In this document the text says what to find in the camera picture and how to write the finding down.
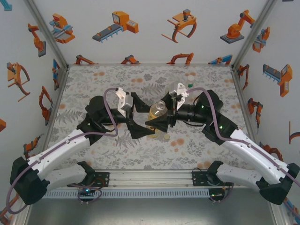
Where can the aluminium front frame rail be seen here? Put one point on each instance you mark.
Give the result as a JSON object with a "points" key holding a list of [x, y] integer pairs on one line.
{"points": [[150, 179]]}

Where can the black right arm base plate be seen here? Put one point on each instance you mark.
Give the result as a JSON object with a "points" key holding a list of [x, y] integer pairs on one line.
{"points": [[198, 178]]}

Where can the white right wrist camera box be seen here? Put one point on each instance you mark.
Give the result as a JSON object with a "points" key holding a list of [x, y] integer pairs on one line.
{"points": [[180, 89]]}

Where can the clear bottle white green label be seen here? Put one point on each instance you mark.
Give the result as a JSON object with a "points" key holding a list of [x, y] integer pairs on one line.
{"points": [[190, 84]]}

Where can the yellow drink bottle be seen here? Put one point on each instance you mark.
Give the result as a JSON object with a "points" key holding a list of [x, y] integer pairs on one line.
{"points": [[158, 112]]}

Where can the left small circuit board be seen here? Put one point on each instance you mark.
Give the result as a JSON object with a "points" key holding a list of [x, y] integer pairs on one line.
{"points": [[86, 191]]}

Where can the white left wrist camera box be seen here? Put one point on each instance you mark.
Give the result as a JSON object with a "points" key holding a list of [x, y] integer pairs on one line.
{"points": [[124, 100]]}

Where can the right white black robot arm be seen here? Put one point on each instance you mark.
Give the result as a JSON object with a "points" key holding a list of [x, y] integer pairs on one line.
{"points": [[253, 150]]}

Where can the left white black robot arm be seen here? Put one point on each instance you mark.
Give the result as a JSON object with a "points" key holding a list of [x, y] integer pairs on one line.
{"points": [[54, 152]]}

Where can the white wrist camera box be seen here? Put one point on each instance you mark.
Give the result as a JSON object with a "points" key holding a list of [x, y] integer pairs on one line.
{"points": [[124, 100], [180, 89]]}

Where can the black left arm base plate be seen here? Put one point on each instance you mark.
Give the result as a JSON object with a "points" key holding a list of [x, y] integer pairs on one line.
{"points": [[103, 179]]}

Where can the right small circuit board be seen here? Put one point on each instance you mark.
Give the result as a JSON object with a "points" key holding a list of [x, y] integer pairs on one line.
{"points": [[215, 195]]}

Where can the grey floral table mat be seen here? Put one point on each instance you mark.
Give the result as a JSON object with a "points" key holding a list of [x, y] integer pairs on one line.
{"points": [[140, 159]]}

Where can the aluminium side frame rail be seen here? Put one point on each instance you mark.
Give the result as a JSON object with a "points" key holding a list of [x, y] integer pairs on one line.
{"points": [[239, 93], [59, 93]]}

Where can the small circuit board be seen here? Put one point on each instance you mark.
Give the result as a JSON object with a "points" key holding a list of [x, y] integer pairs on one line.
{"points": [[86, 191], [215, 195]]}

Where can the pale yellow bottle cap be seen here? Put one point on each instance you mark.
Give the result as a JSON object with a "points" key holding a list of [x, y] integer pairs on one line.
{"points": [[166, 137]]}

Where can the white bottle cap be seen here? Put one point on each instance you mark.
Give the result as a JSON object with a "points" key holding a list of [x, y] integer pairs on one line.
{"points": [[191, 78]]}

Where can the aluminium frame post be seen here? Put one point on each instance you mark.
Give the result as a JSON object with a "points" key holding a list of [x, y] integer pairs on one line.
{"points": [[254, 32], [47, 32]]}

